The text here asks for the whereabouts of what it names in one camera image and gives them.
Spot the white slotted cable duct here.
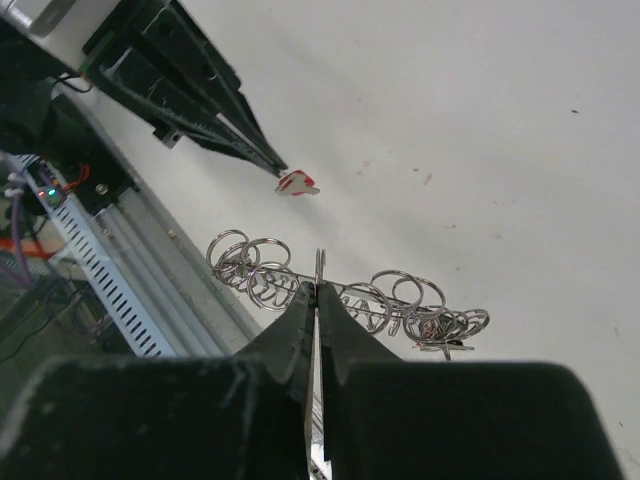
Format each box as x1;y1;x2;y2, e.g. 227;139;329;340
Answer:
6;154;177;358

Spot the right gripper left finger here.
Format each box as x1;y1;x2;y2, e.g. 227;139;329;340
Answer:
1;284;316;479

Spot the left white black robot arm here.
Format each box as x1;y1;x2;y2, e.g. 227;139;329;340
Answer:
1;1;287;176

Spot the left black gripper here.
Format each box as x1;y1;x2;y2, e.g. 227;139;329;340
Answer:
82;1;288;173

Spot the aluminium mounting rail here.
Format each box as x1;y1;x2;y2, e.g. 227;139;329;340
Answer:
95;186;260;357

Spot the silver key red tag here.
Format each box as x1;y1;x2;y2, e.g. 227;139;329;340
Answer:
275;169;320;197

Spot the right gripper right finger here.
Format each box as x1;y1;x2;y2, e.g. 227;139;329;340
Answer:
317;285;623;479

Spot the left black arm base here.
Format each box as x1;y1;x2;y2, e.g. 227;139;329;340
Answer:
54;140;134;215

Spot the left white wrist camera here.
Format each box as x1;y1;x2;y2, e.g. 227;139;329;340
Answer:
1;0;119;76

